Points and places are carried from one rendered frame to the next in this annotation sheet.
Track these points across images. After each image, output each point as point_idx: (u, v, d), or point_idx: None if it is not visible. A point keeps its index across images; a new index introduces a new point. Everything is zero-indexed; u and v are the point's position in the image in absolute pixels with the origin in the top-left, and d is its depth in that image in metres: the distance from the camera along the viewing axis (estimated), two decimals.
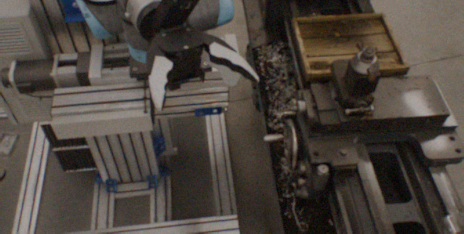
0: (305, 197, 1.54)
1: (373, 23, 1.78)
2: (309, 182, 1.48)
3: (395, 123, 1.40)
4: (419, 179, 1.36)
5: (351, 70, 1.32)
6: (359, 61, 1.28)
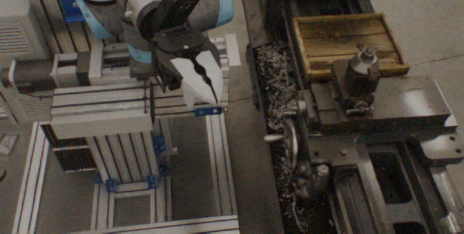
0: (305, 197, 1.54)
1: (373, 23, 1.77)
2: (309, 182, 1.48)
3: (395, 123, 1.40)
4: (419, 179, 1.36)
5: (351, 70, 1.32)
6: (359, 61, 1.28)
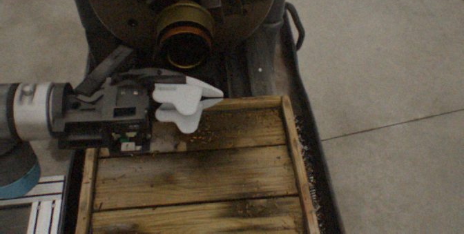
0: None
1: (264, 120, 0.84)
2: None
3: None
4: None
5: None
6: None
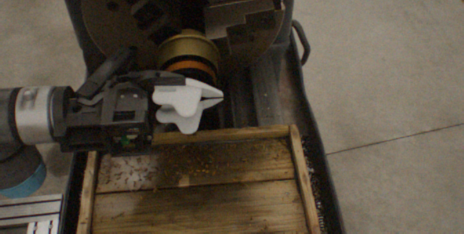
0: None
1: (271, 152, 0.79)
2: None
3: None
4: None
5: None
6: None
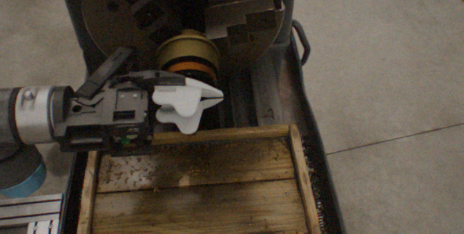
0: None
1: (271, 151, 0.79)
2: None
3: None
4: None
5: None
6: None
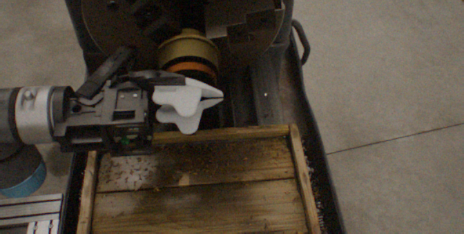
0: None
1: (271, 151, 0.79)
2: None
3: None
4: None
5: None
6: None
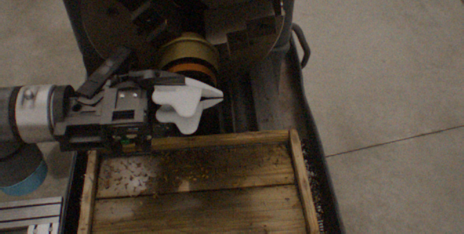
0: None
1: (271, 157, 0.79)
2: None
3: None
4: None
5: None
6: None
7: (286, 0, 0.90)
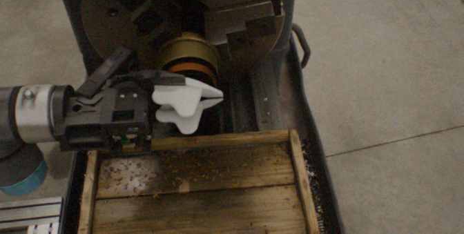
0: None
1: (271, 157, 0.79)
2: None
3: None
4: None
5: None
6: None
7: (286, 1, 0.90)
